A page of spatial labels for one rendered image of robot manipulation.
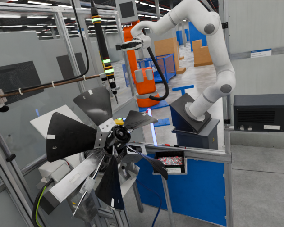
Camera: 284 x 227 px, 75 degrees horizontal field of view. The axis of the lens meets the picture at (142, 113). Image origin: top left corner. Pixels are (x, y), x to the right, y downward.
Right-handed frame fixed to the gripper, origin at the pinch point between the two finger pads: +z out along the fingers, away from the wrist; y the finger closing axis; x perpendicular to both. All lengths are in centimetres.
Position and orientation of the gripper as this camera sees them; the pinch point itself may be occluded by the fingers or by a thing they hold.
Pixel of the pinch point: (123, 46)
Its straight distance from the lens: 117.1
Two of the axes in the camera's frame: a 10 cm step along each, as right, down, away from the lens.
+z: -4.5, 4.0, -8.0
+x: -1.9, -9.2, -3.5
